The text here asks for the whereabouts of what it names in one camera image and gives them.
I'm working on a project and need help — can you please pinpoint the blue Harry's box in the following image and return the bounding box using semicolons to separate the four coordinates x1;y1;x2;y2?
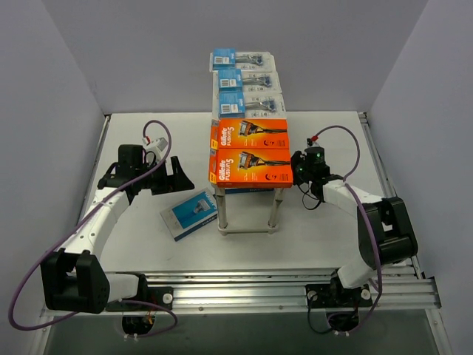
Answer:
160;189;217;242
225;188;273;195

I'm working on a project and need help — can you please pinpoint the orange Fusion5 razor box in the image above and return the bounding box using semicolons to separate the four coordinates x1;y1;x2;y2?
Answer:
210;118;290;150
208;149;293;189

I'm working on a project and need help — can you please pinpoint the clear blue-card razor blister pack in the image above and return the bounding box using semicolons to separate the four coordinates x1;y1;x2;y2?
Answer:
212;92;287;119

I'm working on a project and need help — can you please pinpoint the Gillette SkinGuard blister pack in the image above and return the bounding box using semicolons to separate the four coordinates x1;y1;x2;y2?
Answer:
213;69;282;95

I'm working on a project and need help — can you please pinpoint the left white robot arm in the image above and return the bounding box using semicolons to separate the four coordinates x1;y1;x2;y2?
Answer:
41;144;194;314

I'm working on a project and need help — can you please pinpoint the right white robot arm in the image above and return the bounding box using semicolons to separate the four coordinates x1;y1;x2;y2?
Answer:
290;146;418;305

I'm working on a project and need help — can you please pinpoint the white two-tier shelf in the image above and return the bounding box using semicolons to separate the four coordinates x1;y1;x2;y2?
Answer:
208;51;295;234

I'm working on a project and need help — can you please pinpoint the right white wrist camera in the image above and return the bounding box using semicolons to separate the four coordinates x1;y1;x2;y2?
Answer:
306;135;320;148

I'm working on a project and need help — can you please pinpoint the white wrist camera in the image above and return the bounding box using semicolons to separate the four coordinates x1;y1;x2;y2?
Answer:
143;136;169;160
306;135;320;148

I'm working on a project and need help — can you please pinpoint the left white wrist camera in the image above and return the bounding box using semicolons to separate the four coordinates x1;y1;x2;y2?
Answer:
143;136;169;160

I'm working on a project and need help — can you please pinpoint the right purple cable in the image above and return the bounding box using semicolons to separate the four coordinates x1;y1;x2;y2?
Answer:
313;125;383;330

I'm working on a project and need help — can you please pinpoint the purple cable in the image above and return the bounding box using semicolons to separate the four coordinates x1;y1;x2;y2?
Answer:
7;120;178;330
313;125;383;330

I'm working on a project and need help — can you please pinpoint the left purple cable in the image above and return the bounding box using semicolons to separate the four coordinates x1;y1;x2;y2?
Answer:
7;120;178;330

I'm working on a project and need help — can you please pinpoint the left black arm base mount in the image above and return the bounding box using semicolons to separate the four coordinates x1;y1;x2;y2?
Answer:
134;286;174;310

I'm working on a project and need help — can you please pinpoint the aluminium mounting rail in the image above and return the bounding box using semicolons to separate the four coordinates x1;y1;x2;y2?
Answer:
40;271;440;315

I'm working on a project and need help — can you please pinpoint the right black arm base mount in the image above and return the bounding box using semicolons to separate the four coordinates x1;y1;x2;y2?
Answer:
304;283;373;309

